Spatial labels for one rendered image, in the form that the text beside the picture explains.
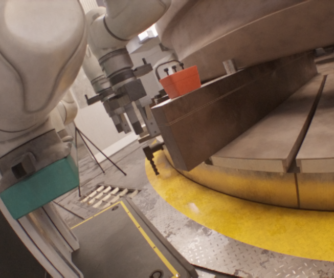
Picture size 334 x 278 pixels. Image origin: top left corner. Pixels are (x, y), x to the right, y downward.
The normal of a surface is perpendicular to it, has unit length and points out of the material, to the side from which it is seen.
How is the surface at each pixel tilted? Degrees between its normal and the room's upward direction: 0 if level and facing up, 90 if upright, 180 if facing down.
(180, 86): 97
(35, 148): 84
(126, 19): 116
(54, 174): 90
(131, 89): 90
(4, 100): 136
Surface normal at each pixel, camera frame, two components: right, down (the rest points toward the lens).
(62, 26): 0.70, -0.07
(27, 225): 0.42, 0.05
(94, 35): -0.50, 0.44
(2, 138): 0.17, 0.86
